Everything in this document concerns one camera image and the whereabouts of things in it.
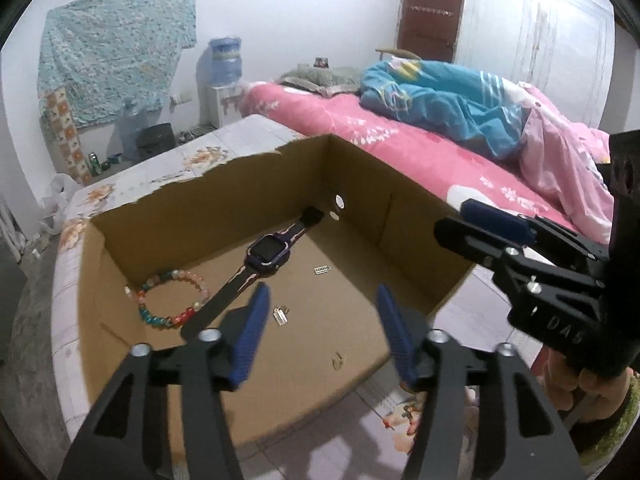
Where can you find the pink floral bed sheet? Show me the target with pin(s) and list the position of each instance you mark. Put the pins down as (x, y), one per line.
(442, 167)

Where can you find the small gold hook earring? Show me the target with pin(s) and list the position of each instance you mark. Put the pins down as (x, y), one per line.
(337, 361)

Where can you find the grey green pillow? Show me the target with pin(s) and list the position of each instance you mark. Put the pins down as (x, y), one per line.
(324, 81)

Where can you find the brown wooden door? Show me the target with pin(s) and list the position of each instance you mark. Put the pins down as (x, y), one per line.
(429, 28)

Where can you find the blue water dispenser bottle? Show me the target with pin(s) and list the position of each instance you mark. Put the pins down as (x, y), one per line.
(226, 66)

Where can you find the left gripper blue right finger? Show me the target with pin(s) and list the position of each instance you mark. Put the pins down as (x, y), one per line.
(398, 337)

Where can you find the green fuzzy sleeve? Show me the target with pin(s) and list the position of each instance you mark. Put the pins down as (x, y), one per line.
(602, 439)

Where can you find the small silver clasp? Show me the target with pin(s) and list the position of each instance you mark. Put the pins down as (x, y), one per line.
(322, 270)

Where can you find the pink quilt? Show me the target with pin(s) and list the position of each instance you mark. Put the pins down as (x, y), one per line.
(559, 160)

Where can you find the small silver pendant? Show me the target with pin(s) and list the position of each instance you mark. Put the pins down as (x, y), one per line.
(280, 314)

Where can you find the right hand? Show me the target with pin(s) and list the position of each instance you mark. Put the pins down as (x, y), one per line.
(560, 383)

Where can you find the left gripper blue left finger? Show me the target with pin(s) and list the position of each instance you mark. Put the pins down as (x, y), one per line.
(246, 345)

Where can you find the white water dispenser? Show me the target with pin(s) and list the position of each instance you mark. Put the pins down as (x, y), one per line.
(224, 104)

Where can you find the blue patterned blanket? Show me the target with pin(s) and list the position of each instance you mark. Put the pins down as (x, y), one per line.
(480, 111)

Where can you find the teal patterned wall cloth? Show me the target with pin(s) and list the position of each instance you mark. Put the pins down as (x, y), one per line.
(107, 53)

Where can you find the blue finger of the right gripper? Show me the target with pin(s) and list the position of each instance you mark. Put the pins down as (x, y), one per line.
(497, 222)

